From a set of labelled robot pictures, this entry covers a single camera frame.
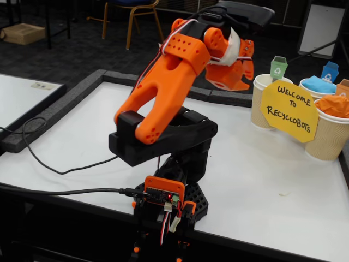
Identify gold frame blue seat chair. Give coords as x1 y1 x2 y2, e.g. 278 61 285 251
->
86 0 165 51

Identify black tripod leg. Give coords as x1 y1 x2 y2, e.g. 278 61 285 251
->
288 39 349 63

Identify paper cup with orange tag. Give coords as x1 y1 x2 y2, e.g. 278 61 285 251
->
305 98 349 162

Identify wire bundle with white connector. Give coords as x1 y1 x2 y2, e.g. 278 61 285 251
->
159 203 182 245

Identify small paper label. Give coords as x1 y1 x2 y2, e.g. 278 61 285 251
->
31 81 57 91

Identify orange controller board housing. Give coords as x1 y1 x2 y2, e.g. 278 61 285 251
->
143 176 186 205

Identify orange recycling bin tag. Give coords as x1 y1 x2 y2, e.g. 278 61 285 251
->
335 79 349 98

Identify blue recycling bin tag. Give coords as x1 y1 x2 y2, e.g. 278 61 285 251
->
320 61 340 83

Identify brown cardboard box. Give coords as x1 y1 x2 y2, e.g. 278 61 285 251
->
0 23 46 46

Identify blue paper wad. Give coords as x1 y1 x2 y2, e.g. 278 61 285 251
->
302 76 336 93

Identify yellow welcome sign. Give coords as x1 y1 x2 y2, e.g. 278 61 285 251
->
259 79 319 143

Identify red white black servo wire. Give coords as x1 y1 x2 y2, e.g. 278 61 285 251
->
132 18 253 171

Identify thick black USB cable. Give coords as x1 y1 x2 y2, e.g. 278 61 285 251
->
0 182 144 198

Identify orange paper ball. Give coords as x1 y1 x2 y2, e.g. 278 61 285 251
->
315 94 349 118

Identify black metal table legs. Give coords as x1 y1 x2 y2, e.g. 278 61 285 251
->
5 0 71 50

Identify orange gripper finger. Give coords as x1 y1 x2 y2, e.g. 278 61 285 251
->
214 71 250 92
242 61 255 81

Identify short black foam border strip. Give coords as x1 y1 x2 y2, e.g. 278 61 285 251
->
338 147 349 192
208 88 253 109

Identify paper cup with green tag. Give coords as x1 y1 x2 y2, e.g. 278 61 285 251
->
250 73 294 130

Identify paper cup with blue tag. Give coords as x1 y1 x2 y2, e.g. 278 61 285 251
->
299 78 339 101

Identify black wrist webcam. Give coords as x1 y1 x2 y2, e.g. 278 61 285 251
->
196 1 275 31

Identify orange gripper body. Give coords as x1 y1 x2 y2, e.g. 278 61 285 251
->
204 38 256 84

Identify black robot base with clamp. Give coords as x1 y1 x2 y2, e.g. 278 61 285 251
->
130 180 209 262

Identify white panel with dark frame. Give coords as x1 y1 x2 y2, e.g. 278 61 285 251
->
296 0 349 59

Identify green recycling bin tag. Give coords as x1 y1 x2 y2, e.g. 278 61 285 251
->
270 56 288 82

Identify white board with black frame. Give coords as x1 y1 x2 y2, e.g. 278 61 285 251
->
0 73 67 140

